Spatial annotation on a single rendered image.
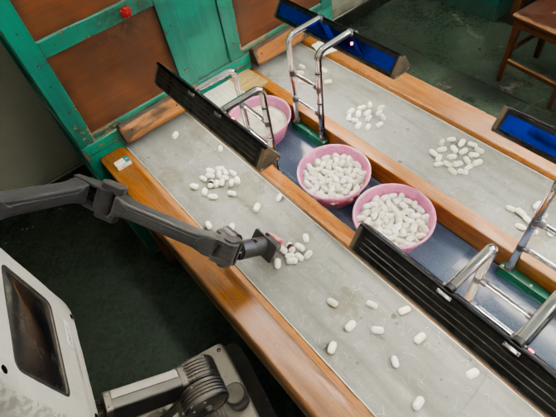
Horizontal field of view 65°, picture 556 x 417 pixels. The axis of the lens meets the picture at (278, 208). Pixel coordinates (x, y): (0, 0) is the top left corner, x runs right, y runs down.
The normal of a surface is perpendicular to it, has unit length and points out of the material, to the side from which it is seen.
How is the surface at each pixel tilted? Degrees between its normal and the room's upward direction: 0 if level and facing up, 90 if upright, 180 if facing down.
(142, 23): 90
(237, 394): 1
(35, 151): 90
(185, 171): 0
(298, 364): 0
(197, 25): 90
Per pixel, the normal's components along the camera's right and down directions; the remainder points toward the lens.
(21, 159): 0.62, 0.57
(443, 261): -0.12, -0.61
